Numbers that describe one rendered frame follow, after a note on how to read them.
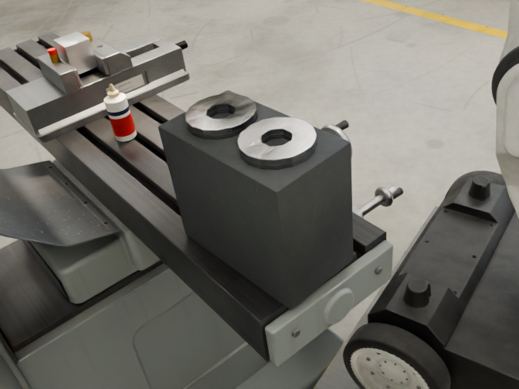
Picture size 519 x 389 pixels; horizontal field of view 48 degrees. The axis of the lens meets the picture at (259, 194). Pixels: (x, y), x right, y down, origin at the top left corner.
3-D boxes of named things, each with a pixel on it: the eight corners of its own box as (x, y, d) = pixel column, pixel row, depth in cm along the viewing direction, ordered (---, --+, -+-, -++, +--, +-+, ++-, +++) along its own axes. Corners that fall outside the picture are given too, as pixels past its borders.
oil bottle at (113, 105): (130, 128, 111) (115, 76, 104) (140, 136, 109) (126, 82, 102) (112, 136, 109) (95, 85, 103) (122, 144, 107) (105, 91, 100)
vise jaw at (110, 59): (106, 50, 125) (101, 33, 123) (133, 66, 117) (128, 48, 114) (81, 60, 122) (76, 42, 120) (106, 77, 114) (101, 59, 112)
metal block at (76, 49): (86, 59, 119) (76, 31, 116) (98, 66, 115) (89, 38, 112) (62, 67, 117) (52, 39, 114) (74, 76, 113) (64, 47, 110)
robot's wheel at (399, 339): (447, 413, 111) (456, 349, 99) (437, 434, 108) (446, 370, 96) (354, 369, 121) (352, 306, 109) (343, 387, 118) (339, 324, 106)
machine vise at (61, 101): (157, 59, 135) (147, 14, 128) (191, 78, 125) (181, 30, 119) (14, 118, 120) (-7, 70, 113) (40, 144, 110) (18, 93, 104)
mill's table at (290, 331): (59, 55, 165) (49, 28, 160) (398, 278, 84) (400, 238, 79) (-21, 86, 155) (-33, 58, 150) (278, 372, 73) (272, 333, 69)
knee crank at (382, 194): (391, 189, 159) (392, 171, 155) (409, 198, 155) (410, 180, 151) (335, 227, 149) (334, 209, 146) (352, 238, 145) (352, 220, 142)
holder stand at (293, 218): (245, 194, 90) (226, 79, 78) (354, 258, 77) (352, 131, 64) (184, 235, 85) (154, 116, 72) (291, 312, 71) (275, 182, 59)
